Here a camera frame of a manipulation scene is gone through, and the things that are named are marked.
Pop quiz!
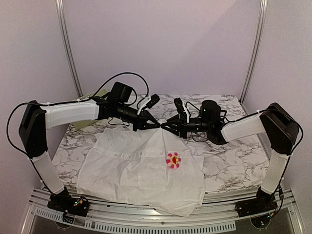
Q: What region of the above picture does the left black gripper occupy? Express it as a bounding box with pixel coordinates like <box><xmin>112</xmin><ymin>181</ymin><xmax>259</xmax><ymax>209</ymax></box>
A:
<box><xmin>116</xmin><ymin>103</ymin><xmax>161</xmax><ymax>132</ymax></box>

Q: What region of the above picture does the pink flower brooch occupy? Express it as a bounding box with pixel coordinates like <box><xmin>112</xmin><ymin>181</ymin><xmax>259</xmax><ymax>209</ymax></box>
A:
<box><xmin>165</xmin><ymin>152</ymin><xmax>182</xmax><ymax>169</ymax></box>

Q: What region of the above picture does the white button shirt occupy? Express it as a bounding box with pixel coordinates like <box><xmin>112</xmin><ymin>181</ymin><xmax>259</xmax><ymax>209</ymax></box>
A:
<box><xmin>76</xmin><ymin>128</ymin><xmax>205</xmax><ymax>217</ymax></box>

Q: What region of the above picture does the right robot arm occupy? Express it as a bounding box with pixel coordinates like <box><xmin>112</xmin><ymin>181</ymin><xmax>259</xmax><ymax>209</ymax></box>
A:
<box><xmin>161</xmin><ymin>98</ymin><xmax>304</xmax><ymax>213</ymax></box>

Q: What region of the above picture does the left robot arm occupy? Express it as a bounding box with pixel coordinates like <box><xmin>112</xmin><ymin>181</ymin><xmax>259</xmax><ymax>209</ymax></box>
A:
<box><xmin>18</xmin><ymin>82</ymin><xmax>160</xmax><ymax>212</ymax></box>

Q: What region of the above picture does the black box with brown brooch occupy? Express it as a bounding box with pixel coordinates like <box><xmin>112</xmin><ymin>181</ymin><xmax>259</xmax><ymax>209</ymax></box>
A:
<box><xmin>220</xmin><ymin>110</ymin><xmax>227</xmax><ymax>120</ymax></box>

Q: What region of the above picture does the green plastic basket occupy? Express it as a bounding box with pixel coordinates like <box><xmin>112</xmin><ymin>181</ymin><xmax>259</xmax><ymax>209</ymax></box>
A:
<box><xmin>72</xmin><ymin>103</ymin><xmax>97</xmax><ymax>130</ymax></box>

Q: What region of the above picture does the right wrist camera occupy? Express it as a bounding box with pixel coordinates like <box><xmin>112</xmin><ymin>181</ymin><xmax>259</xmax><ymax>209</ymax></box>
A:
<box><xmin>174</xmin><ymin>98</ymin><xmax>190</xmax><ymax>123</ymax></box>

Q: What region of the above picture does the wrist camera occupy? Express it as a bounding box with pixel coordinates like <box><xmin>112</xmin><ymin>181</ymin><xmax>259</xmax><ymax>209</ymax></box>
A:
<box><xmin>137</xmin><ymin>94</ymin><xmax>160</xmax><ymax>115</ymax></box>
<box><xmin>174</xmin><ymin>98</ymin><xmax>190</xmax><ymax>123</ymax></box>

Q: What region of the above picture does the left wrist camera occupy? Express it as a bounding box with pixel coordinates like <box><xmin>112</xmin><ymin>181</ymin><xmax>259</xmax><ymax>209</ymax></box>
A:
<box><xmin>137</xmin><ymin>94</ymin><xmax>160</xmax><ymax>115</ymax></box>

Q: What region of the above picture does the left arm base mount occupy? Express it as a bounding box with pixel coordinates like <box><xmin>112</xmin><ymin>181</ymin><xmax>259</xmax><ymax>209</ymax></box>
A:
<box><xmin>47</xmin><ymin>195</ymin><xmax>90</xmax><ymax>217</ymax></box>

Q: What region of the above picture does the white slotted cable duct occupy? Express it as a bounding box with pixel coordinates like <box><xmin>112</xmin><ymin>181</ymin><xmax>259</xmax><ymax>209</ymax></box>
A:
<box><xmin>31</xmin><ymin>208</ymin><xmax>236</xmax><ymax>234</ymax></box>

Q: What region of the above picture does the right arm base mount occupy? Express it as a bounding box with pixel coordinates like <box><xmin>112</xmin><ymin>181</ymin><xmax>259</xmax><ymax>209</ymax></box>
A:
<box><xmin>234</xmin><ymin>194</ymin><xmax>277</xmax><ymax>217</ymax></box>

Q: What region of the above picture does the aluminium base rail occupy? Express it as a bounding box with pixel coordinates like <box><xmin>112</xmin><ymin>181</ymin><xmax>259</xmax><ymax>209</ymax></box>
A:
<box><xmin>29</xmin><ymin>187</ymin><xmax>297</xmax><ymax>226</ymax></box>

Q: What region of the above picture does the left aluminium frame post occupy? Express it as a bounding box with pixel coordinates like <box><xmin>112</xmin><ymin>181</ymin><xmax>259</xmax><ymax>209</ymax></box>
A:
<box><xmin>55</xmin><ymin>0</ymin><xmax>83</xmax><ymax>97</ymax></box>

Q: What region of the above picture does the aluminium frame post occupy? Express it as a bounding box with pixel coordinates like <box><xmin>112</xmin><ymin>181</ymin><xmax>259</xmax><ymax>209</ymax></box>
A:
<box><xmin>239</xmin><ymin>0</ymin><xmax>268</xmax><ymax>104</ymax></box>
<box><xmin>55</xmin><ymin>0</ymin><xmax>83</xmax><ymax>97</ymax></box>

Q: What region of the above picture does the right aluminium frame post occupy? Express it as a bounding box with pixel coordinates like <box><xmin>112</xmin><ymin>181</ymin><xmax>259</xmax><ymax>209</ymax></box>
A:
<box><xmin>239</xmin><ymin>0</ymin><xmax>268</xmax><ymax>104</ymax></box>

